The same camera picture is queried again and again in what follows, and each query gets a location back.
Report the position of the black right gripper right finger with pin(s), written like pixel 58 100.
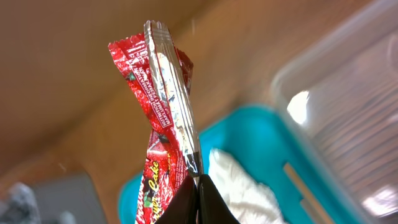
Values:
pixel 212 208

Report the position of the clear plastic bin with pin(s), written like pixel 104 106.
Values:
pixel 339 98

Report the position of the teal plastic tray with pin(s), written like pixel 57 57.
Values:
pixel 260 141

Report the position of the white napkin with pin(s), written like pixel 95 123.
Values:
pixel 249 201

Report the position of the red snack wrapper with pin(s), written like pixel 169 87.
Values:
pixel 160 76

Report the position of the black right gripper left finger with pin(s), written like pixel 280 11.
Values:
pixel 184 205

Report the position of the wooden chopstick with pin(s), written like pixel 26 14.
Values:
pixel 307 193
pixel 311 212

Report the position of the grey dishwasher rack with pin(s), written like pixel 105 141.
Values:
pixel 70 199

